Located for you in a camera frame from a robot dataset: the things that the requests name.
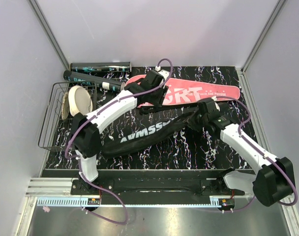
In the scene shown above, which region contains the pink racket cover bag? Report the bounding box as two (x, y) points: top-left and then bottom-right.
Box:
(126, 73), (240, 107)

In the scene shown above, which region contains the black racket bag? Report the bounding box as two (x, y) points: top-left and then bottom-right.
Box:
(100, 103), (214, 157)

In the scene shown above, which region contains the black teal shuttlecock tube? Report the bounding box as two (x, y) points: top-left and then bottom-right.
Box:
(69, 62), (132, 73)

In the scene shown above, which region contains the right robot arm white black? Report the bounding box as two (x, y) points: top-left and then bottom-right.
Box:
(188, 96), (299, 207)

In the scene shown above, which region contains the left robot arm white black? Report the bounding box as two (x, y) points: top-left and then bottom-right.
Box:
(65, 66), (173, 195)

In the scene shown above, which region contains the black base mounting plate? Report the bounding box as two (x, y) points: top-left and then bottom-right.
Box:
(71, 176), (244, 202)

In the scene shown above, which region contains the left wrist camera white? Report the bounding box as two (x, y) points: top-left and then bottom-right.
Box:
(155, 67), (170, 79)

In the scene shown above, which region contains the black wire basket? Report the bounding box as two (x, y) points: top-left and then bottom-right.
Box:
(38, 82), (97, 151)

